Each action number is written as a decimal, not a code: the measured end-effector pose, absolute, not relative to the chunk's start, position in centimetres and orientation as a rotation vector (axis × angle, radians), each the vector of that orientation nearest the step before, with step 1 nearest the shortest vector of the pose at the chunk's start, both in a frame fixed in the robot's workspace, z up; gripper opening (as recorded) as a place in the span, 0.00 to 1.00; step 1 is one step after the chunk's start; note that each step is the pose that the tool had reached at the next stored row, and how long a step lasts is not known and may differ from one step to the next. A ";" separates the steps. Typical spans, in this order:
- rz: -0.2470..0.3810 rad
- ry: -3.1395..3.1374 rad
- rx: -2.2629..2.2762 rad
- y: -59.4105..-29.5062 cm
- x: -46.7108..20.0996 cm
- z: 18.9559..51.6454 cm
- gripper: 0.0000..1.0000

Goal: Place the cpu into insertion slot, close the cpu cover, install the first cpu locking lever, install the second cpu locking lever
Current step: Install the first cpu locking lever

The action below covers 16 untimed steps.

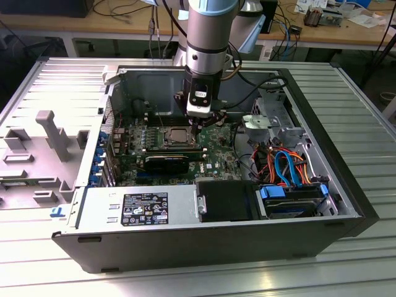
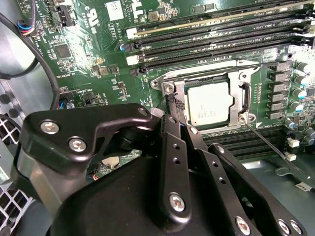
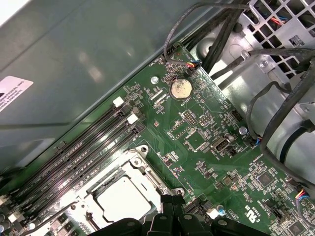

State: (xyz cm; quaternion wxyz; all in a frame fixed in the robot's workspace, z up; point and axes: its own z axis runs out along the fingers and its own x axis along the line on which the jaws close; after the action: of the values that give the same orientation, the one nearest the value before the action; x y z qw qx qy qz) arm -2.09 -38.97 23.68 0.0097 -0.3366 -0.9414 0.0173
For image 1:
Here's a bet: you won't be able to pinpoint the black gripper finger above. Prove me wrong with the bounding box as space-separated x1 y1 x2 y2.
196 110 228 137
173 91 198 136

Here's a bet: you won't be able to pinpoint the metal locking lever wire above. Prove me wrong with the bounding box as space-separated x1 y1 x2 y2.
155 106 166 128

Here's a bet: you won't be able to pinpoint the metal socket cover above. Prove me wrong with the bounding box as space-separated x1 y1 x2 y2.
163 126 199 147

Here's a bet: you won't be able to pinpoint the CPU socket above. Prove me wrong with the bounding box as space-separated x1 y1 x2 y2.
162 125 200 148

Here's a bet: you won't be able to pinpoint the green motherboard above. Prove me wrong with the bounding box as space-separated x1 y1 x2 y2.
111 113 250 188

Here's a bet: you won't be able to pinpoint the silver metal drive cage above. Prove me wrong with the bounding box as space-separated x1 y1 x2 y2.
241 80 310 148

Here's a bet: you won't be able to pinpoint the black graphics card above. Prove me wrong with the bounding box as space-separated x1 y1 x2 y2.
144 153 190 174

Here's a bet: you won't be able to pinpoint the pale grey case latch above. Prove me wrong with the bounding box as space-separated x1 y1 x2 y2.
101 64 121 86

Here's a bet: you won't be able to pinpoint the wooden desk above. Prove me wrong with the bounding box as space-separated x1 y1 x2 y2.
0 0 396 52

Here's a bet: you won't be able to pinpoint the tall black box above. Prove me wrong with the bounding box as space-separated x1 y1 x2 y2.
259 0 278 35

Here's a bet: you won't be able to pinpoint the hard disk in blue carrier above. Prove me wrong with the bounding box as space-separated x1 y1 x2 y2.
255 184 329 221

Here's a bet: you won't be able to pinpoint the silver power supply unit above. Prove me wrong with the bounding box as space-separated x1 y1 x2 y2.
68 184 199 230

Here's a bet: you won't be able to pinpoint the black PC case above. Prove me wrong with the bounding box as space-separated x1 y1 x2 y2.
51 63 381 275

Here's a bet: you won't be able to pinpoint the copper coil transformer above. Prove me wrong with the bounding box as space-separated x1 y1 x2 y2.
303 7 324 27

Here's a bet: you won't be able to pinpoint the printed white paper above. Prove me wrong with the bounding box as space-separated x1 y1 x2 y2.
295 0 329 14

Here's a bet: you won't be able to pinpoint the green circuit board device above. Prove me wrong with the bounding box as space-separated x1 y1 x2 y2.
320 8 345 27

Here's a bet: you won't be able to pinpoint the grey plastic parts rack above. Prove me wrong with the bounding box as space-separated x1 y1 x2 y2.
0 110 91 212

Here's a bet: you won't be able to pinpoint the wide black box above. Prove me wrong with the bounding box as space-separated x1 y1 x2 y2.
0 0 91 19

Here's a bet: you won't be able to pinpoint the white papers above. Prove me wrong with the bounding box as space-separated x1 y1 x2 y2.
346 11 388 29

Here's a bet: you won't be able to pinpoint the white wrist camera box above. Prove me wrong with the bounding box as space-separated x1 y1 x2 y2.
186 79 215 119

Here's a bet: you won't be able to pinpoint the thick black cable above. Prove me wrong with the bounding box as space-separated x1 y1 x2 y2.
231 122 259 183

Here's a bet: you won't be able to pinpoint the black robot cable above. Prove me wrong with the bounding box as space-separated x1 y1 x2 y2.
221 43 288 109

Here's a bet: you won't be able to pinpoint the orange power wire bundle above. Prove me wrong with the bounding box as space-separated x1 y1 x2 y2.
252 145 312 186

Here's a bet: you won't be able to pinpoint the blue data wire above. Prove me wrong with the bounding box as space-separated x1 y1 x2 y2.
273 149 307 190

